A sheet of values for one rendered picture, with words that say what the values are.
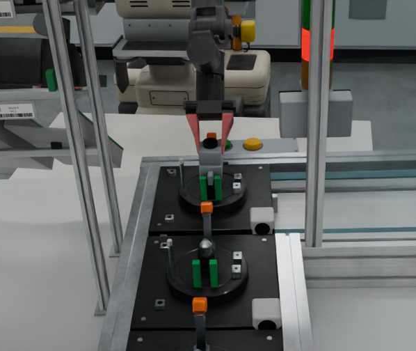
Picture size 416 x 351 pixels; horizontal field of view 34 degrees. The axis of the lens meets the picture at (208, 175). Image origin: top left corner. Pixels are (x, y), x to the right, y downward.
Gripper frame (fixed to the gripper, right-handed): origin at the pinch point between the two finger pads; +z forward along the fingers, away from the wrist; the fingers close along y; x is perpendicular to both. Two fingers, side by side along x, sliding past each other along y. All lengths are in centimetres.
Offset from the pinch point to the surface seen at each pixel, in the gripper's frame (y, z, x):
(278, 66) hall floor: 26, -106, 295
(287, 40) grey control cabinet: 32, -121, 287
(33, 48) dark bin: -26.0, -11.3, -30.0
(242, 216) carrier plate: 6.1, 13.2, 0.6
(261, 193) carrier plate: 9.9, 7.9, 6.9
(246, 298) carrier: 6.9, 27.9, -17.0
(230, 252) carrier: 4.1, 20.2, -10.9
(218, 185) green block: 1.5, 7.1, -0.6
